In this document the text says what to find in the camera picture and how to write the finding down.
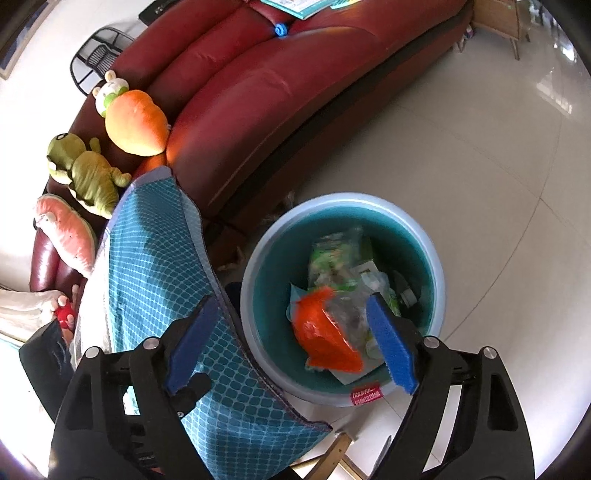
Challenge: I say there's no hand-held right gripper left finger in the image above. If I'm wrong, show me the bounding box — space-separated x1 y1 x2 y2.
48 295 220 480

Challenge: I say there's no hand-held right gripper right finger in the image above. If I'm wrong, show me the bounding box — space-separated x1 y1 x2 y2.
365 292 536 480

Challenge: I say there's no clear plastic bag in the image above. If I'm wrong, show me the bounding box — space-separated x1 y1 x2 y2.
323 277 393 361

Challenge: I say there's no orange snack packet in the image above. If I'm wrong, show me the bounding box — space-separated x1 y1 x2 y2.
294 287 366 373

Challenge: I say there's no blue round bin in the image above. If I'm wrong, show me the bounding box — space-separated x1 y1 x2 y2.
240 193 446 408

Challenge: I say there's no green snack packet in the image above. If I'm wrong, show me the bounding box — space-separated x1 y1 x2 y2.
308 226 375 292

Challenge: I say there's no white cloth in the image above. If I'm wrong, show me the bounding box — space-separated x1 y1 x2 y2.
0 288 61 344

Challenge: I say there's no blue checkered tablecloth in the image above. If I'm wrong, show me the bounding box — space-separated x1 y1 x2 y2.
76 167 333 480

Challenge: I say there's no pink watermelon pillow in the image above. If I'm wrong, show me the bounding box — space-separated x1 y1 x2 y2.
33 194 98 278

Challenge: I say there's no wooden table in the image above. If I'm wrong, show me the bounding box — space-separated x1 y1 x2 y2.
288 429 356 480

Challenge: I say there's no green dinosaur plush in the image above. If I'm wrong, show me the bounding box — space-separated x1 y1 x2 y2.
46 133 132 217

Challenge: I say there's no orange carrot plush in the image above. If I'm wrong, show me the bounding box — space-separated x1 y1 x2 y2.
105 89 171 155

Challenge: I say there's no red leather sofa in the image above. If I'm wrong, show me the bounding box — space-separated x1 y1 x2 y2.
30 0 476 296

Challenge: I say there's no white rabbit plush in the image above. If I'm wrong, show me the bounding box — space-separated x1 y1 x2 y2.
92 70 130 118

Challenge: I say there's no black mesh chair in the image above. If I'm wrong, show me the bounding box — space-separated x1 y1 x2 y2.
70 27 136 95

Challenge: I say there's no wooden cabinet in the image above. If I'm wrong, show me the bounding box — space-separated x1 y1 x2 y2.
455 0 532 61

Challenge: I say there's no light blue book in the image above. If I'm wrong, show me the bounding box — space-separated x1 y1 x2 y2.
261 0 333 20

